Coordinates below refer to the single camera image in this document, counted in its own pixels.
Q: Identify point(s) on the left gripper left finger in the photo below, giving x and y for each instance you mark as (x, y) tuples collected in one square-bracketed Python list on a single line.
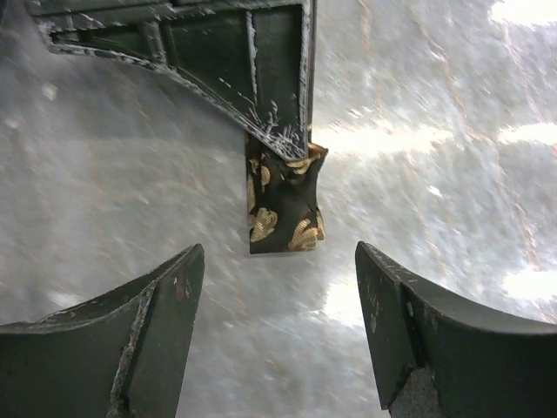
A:
[(121, 354)]

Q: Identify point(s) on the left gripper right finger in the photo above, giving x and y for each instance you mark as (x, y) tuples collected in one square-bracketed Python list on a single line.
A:
[(438, 354)]

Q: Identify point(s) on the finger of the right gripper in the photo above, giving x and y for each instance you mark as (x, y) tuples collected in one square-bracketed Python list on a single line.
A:
[(253, 60)]

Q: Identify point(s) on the dark floral necktie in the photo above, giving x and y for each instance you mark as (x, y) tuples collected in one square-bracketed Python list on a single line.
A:
[(282, 208)]

